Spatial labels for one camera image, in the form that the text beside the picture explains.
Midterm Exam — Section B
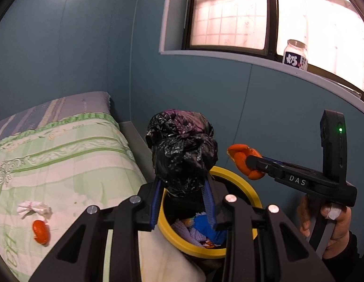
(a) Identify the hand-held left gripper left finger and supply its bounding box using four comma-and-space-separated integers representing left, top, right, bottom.
29, 179, 166, 282

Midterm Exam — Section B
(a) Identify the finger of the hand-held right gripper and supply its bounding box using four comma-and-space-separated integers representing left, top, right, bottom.
246, 154, 316, 188

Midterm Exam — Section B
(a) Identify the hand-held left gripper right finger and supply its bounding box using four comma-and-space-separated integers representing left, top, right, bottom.
201, 175, 336, 282

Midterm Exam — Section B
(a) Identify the blue plastic piece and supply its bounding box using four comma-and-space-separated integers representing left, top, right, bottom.
194, 213, 228, 244

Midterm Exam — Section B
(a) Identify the orange plastic bag bundle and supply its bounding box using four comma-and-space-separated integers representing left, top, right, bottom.
227, 144, 265, 180

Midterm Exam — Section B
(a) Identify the yellow rimmed bin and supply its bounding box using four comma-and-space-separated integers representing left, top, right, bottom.
157, 166, 263, 266

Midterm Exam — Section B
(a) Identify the purple foam net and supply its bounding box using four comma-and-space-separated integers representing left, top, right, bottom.
170, 219, 206, 243

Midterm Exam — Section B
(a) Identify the large black plastic bag bundle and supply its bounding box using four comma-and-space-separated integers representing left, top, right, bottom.
145, 109, 219, 197

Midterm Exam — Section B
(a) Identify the person's right forearm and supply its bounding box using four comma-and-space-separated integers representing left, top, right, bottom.
321, 231, 361, 271

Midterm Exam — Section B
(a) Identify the person's right hand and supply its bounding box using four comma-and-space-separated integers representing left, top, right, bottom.
296, 195, 353, 259

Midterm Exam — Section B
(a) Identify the green patterned blanket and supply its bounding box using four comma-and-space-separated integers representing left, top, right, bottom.
0, 112, 206, 282

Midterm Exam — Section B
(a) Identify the glass jar with dark label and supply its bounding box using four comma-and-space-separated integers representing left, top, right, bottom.
282, 39, 309, 71

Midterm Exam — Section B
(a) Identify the orange peel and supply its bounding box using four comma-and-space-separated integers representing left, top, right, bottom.
32, 220, 50, 245

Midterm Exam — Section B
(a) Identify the grey window ledge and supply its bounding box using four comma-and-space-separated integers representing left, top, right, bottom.
158, 0, 364, 121

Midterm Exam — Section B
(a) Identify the white tissue bundle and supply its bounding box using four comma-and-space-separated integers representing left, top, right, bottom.
17, 200, 52, 220

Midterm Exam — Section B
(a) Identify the striped grey bed sheet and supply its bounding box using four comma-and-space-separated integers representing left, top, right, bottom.
0, 91, 115, 146

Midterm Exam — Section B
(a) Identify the window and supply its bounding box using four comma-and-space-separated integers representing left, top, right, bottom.
183, 0, 364, 97

